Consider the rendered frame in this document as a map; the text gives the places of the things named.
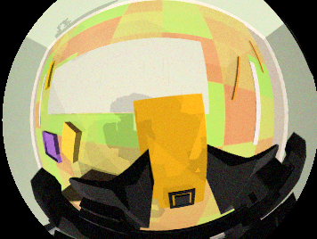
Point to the white rectangular panel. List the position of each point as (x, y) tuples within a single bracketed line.
[(110, 78)]

